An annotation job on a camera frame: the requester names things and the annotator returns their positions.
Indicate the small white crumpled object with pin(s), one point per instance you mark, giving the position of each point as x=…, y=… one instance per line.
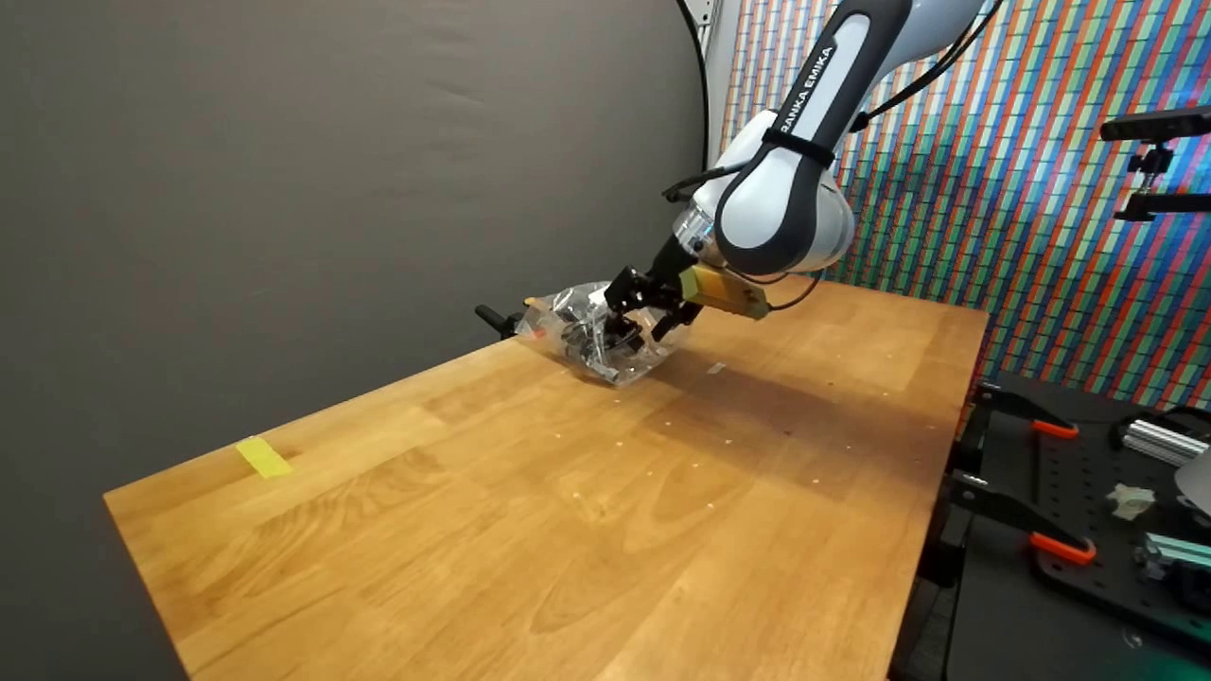
x=1132, y=502

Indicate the white round disc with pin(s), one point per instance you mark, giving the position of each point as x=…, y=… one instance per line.
x=1197, y=485

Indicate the white backdrop frame pole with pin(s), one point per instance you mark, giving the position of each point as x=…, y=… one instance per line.
x=711, y=77

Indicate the black perforated side table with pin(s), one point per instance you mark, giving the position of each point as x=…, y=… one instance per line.
x=1072, y=608

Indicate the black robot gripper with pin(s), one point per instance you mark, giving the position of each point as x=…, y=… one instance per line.
x=656, y=288

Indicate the grey fabric backdrop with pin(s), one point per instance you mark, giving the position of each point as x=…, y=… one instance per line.
x=316, y=192

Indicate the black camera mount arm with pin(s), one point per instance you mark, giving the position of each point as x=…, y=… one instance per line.
x=1154, y=130

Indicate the yellow tape strip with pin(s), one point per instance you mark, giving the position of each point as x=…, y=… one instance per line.
x=263, y=459

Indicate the silver aluminium extrusion piece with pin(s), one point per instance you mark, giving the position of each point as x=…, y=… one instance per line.
x=1163, y=439

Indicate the teal metal bar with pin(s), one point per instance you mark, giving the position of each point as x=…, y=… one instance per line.
x=1179, y=549

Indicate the clear plastic bag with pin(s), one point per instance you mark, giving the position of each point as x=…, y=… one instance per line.
x=567, y=329

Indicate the black orange marker pen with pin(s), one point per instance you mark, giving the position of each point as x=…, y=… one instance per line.
x=498, y=318

